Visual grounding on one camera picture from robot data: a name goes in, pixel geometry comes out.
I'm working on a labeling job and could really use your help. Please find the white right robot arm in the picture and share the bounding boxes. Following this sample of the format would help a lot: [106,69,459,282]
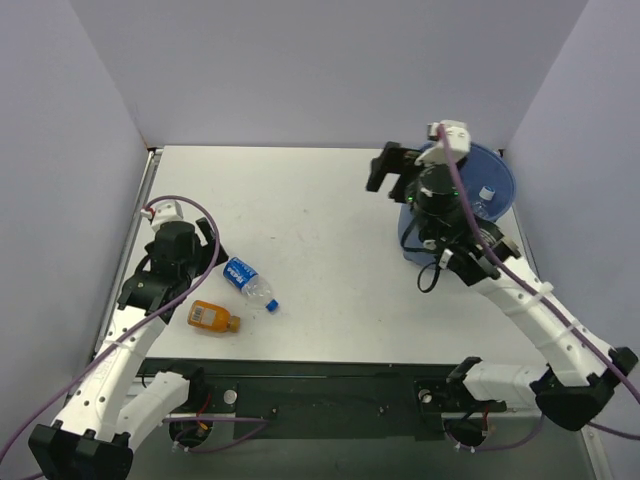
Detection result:
[366,142,638,431]

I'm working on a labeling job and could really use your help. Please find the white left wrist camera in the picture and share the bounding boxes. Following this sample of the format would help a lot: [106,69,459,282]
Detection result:
[140,200,184,228]

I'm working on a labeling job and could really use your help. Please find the blue plastic bin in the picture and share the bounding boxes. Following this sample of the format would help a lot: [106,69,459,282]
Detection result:
[397,142,516,266]

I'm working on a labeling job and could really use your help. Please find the black strap loop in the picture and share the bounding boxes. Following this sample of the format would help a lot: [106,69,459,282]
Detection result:
[417,259,444,295]

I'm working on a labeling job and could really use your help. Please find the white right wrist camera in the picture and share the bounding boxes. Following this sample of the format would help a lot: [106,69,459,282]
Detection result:
[414,120,471,166]

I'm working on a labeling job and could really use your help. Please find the small Pepsi bottle blue cap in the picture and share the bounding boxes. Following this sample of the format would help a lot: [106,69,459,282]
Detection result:
[223,257,279,313]

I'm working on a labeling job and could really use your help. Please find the clear bottle white cap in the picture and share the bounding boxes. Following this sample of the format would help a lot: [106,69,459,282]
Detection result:
[471,186,495,219]

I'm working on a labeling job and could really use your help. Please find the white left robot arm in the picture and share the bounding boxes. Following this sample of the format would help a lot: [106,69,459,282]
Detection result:
[28,215,228,479]

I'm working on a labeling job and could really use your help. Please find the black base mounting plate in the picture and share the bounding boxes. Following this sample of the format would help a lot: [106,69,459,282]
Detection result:
[137,359,506,440]

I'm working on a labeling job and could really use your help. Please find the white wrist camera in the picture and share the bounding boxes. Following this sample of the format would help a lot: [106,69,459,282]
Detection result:
[414,120,471,166]
[140,200,184,228]

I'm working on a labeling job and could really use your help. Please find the orange juice bottle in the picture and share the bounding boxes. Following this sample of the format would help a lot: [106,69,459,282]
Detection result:
[187,300,241,333]

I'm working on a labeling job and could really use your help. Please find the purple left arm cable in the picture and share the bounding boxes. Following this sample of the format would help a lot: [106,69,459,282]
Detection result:
[0,195,271,480]

